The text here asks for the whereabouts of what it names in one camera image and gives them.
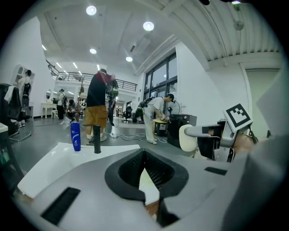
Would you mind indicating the white sink basin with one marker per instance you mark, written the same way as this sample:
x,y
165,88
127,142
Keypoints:
x,y
56,164

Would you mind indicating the blue shampoo bottle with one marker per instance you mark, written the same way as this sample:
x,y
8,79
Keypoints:
x,y
75,137

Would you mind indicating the white bar of soap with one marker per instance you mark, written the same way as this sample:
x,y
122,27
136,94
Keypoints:
x,y
188,142

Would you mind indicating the round ceiling light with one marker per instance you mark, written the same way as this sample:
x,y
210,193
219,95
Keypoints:
x,y
148,26
129,59
92,51
91,10

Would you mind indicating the black balcony railing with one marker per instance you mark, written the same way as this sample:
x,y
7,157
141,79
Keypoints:
x,y
126,84

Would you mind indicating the black office chair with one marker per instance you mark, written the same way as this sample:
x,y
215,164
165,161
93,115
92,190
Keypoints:
x,y
13,110
128,112

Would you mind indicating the black standing fan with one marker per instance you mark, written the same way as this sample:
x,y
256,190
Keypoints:
x,y
176,107

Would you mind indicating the white dressing table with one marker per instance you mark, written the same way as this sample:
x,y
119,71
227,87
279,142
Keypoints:
x,y
48,105

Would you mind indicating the black framed window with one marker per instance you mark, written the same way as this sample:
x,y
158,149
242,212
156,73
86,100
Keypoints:
x,y
160,74

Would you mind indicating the ceiling air vent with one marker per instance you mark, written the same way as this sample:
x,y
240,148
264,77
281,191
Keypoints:
x,y
140,46

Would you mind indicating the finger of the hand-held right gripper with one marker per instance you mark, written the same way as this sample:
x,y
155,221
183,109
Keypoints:
x,y
198,130
208,147

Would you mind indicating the black box cabinet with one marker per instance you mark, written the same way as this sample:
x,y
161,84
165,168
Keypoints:
x,y
178,127

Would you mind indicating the yellow lidded bin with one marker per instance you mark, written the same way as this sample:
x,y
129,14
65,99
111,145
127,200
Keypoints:
x,y
160,127

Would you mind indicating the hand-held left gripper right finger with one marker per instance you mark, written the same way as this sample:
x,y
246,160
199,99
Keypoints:
x,y
198,191

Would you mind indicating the white towel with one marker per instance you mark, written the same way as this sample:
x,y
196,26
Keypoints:
x,y
10,94

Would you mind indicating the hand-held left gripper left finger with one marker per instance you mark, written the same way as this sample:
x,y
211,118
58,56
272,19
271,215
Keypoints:
x,y
90,191

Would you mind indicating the white door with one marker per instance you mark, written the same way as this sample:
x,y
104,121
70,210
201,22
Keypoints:
x,y
257,94

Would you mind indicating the round ceiling sensor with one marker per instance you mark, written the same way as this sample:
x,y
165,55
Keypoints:
x,y
238,24

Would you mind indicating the oval mirror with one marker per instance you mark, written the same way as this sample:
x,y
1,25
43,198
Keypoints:
x,y
48,94

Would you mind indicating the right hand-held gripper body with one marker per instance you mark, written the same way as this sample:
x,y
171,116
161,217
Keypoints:
x,y
237,118

